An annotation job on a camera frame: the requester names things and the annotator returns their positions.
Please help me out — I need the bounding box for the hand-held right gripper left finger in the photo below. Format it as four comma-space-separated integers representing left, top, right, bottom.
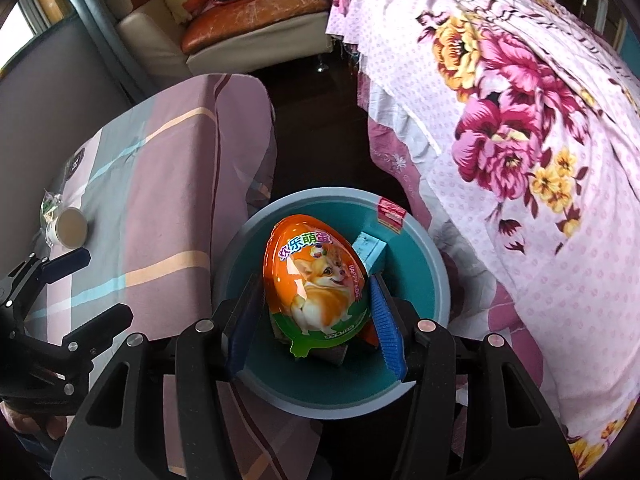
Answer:
50, 274, 268, 480

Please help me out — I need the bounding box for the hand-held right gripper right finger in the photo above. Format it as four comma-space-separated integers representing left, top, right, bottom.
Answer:
367, 271, 581, 480

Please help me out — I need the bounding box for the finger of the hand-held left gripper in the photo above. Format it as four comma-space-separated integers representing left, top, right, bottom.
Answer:
0, 248, 92, 312
59, 303, 134, 362

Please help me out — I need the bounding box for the white yogurt bottle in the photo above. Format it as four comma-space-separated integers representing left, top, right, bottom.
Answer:
49, 207, 89, 249

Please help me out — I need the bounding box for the teal plastic basin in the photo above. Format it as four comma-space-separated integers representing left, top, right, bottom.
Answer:
214, 187, 452, 418

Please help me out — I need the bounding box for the blue milk carton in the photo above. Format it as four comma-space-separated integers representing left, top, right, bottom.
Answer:
351, 231, 388, 276

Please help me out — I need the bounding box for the orange egg toy package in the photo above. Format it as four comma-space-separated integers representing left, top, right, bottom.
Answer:
262, 214, 372, 358

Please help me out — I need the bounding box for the person's left hand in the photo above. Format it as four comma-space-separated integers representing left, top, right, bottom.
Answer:
2, 402, 70, 441

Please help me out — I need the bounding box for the clear green candy wrapper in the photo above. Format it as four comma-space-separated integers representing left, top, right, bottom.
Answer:
40, 189, 66, 226

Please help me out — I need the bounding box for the pink bed sheet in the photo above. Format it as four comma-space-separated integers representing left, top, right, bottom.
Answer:
357, 77, 561, 441

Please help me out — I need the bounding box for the grey curtain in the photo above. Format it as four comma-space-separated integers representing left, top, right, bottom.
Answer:
65, 0, 151, 101

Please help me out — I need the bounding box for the beige armchair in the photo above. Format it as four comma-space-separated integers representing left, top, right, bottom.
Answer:
105, 0, 333, 78

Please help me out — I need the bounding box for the pink floral blanket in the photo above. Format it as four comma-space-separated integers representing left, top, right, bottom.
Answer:
326, 0, 640, 461

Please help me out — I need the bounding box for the orange seat cushion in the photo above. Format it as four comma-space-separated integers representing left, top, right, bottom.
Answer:
181, 0, 331, 55

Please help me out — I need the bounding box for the brown wooden cabinet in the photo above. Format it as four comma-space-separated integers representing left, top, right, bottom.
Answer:
585, 0, 631, 46

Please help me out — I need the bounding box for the window with wooden frame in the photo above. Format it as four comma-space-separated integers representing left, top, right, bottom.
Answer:
0, 0, 66, 78

